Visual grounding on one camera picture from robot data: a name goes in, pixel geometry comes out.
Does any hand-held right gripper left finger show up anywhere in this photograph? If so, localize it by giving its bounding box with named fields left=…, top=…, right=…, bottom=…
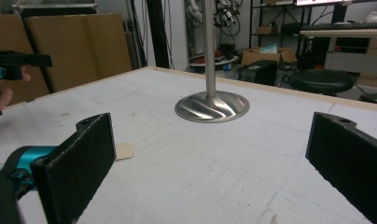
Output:
left=31, top=112, right=117, bottom=224

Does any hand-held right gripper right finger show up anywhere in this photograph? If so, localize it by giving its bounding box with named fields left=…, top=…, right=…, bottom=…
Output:
left=305, top=111, right=377, bottom=224

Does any large brown cardboard sheet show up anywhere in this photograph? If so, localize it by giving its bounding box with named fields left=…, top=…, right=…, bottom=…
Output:
left=0, top=13, right=50, bottom=105
left=23, top=12, right=133, bottom=92

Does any small beige square patch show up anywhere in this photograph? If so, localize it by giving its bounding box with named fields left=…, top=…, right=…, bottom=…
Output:
left=115, top=142, right=135, bottom=161

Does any black round stool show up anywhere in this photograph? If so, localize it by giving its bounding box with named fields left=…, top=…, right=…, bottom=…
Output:
left=287, top=68, right=356, bottom=96

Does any black box case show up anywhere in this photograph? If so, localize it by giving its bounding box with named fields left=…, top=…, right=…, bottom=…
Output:
left=238, top=59, right=278, bottom=87

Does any light wooden desk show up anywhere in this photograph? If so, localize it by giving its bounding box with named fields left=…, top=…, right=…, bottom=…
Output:
left=300, top=28, right=377, bottom=74

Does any open low cardboard box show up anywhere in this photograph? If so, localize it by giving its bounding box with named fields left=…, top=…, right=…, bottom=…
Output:
left=241, top=46, right=298, bottom=67

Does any metal stand with round base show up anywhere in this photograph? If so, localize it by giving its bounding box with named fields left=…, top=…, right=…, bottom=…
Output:
left=175, top=0, right=251, bottom=124

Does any computer monitor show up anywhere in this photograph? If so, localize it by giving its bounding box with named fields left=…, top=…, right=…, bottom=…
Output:
left=295, top=0, right=353, bottom=7

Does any round white side table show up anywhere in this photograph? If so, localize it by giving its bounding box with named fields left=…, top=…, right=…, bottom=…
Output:
left=189, top=55, right=240, bottom=67

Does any black metal shelf rack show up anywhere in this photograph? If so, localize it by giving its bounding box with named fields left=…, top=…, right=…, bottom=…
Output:
left=248, top=0, right=302, bottom=57

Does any black upright post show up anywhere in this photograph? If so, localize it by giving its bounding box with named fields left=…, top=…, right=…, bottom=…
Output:
left=145, top=0, right=171, bottom=69

